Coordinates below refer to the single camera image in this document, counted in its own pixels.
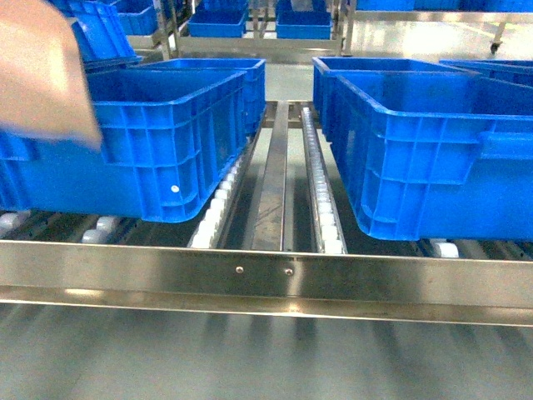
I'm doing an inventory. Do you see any beige plastic dustpan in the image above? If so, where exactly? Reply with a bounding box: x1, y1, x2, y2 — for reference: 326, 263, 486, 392
1, 1, 102, 148

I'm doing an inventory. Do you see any steel roller shelf rack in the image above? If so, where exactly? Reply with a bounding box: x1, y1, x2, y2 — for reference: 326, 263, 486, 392
1, 100, 532, 327

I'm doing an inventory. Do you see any blue bin front left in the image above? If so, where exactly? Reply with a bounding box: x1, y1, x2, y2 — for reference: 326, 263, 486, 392
1, 68, 246, 223

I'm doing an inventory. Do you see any blue bin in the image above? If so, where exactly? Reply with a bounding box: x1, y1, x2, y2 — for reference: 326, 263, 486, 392
139, 58, 267, 137
331, 72, 532, 242
188, 10, 247, 38
276, 11, 332, 40
1, 68, 246, 223
312, 57, 478, 143
440, 59, 533, 87

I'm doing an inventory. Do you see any blue bin back left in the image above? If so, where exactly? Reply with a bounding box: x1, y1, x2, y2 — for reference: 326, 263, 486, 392
139, 58, 267, 137

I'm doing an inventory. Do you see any blue bin back right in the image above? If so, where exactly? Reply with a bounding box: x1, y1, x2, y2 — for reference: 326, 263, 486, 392
312, 57, 478, 143

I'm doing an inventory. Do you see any blue bin front right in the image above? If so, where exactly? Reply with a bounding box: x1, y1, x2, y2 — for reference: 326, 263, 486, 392
331, 72, 532, 242

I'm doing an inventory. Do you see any blue bin far middle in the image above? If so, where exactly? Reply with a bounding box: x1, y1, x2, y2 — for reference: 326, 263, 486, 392
276, 11, 332, 40

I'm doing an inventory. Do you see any blue bin far centre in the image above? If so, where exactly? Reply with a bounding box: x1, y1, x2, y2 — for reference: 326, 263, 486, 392
188, 10, 247, 38

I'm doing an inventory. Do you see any blue bin far right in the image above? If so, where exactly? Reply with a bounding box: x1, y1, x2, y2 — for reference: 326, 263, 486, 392
440, 59, 533, 87

